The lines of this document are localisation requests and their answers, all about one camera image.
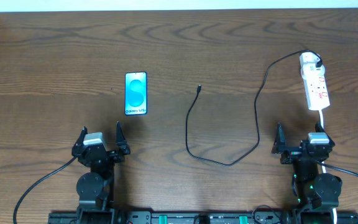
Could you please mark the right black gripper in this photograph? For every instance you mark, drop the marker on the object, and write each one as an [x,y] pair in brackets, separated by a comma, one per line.
[299,151]

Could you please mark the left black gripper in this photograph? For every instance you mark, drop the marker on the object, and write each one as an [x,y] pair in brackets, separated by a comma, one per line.
[98,152]

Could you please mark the blue Galaxy smartphone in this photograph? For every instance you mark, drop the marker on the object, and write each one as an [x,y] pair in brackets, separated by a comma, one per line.
[135,93]

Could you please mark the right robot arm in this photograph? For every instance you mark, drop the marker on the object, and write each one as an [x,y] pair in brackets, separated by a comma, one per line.
[318,193]

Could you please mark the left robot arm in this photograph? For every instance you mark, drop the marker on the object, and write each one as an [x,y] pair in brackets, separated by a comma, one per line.
[96,188]

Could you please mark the white power strip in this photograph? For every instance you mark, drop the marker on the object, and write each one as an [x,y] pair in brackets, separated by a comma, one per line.
[315,87]

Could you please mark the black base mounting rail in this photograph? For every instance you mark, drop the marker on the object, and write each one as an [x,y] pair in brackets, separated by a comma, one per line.
[145,217]

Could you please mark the white USB wall charger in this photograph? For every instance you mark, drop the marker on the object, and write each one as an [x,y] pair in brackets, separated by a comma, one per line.
[310,62]

